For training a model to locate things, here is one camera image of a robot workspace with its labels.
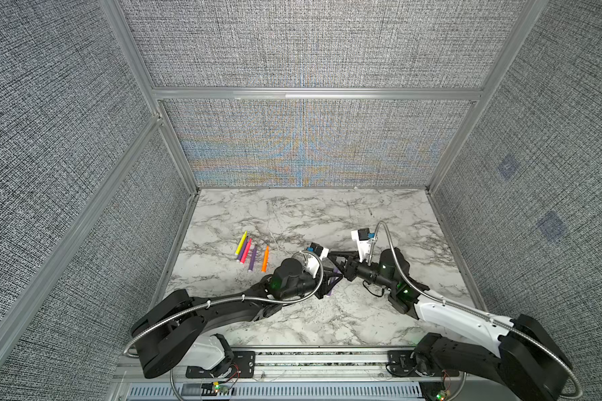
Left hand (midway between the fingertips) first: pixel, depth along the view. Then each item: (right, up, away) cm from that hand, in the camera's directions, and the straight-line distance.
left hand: (342, 271), depth 75 cm
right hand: (-4, +6, 0) cm, 7 cm away
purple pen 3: (-3, -2, 0) cm, 4 cm away
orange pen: (-26, 0, +20) cm, 33 cm away
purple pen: (-36, +1, +22) cm, 42 cm away
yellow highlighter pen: (-36, +6, +26) cm, 45 cm away
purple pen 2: (-31, -1, +20) cm, 37 cm away
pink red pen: (-33, +2, +23) cm, 41 cm away
